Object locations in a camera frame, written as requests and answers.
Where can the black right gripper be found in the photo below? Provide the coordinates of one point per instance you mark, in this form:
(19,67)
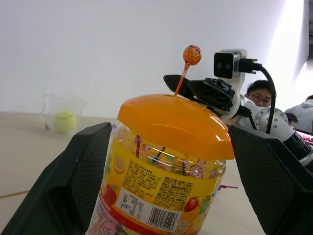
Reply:
(216,94)

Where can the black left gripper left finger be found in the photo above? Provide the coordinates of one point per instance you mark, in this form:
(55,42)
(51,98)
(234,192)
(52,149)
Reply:
(61,186)

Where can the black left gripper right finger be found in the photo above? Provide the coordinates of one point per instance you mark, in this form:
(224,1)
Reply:
(276,186)

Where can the orange lollipop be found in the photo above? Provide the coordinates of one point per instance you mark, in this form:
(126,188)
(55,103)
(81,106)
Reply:
(192,55)

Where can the clear plastic lollipop jar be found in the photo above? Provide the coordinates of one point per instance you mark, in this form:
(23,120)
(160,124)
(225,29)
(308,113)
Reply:
(146,183)

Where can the orange plastic jar lid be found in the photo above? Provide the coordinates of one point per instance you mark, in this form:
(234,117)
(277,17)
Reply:
(171,122)

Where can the purple lollipop stick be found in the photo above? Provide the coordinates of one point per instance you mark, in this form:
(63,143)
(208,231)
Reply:
(230,187)

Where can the yellow-green tennis ball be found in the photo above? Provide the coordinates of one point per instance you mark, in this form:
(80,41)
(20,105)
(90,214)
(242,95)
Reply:
(65,121)

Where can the dark-haired person head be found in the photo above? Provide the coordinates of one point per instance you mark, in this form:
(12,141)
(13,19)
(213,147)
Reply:
(292,118)

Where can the dark stick lollipop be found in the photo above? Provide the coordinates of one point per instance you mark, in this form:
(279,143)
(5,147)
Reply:
(158,155)

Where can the person with glasses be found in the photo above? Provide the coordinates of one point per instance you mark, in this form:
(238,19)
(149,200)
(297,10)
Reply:
(259,94)

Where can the person in grey hoodie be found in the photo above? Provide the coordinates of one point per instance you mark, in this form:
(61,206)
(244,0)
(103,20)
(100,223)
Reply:
(304,115)

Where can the red stick lollipop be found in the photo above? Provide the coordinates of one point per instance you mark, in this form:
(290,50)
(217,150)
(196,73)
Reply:
(138,147)

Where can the pink wrapped lollipop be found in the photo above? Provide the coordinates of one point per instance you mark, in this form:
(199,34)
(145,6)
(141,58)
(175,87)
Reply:
(196,171)

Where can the clear plastic measuring cup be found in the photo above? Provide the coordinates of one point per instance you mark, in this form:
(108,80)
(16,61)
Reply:
(49,105)

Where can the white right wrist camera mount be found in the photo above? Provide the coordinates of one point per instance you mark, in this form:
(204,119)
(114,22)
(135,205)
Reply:
(223,62)

